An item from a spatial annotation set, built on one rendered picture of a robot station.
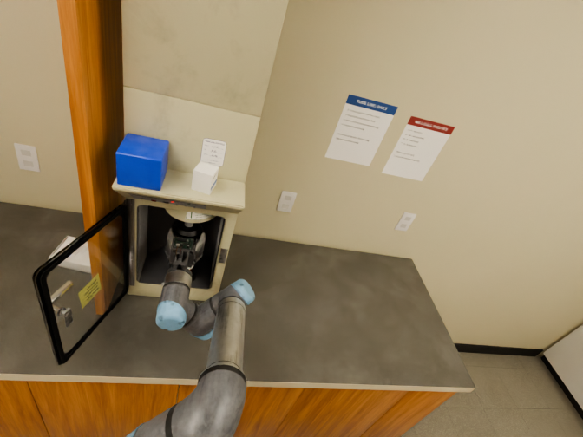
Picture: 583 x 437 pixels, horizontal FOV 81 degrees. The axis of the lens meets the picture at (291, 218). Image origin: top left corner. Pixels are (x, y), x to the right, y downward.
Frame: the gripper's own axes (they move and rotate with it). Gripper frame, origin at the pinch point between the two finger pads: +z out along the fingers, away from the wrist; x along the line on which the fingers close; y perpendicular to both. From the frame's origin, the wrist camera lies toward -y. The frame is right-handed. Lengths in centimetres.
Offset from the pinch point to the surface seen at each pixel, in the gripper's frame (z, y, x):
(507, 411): -12, -125, -230
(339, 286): 8, -30, -69
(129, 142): -9.8, 38.1, 14.7
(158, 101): -3.9, 46.9, 9.6
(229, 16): -3, 69, -4
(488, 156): 39, 33, -123
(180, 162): -4.5, 31.4, 3.4
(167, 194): -15.8, 29.0, 4.7
